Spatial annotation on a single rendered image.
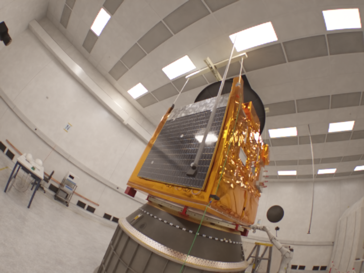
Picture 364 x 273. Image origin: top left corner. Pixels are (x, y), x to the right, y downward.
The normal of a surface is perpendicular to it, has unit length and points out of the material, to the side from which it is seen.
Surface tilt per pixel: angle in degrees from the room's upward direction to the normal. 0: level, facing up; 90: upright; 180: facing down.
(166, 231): 62
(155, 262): 90
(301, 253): 90
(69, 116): 90
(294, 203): 90
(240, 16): 180
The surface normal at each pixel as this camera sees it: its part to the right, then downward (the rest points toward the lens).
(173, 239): 0.01, -0.88
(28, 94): 0.73, -0.08
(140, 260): -0.35, -0.60
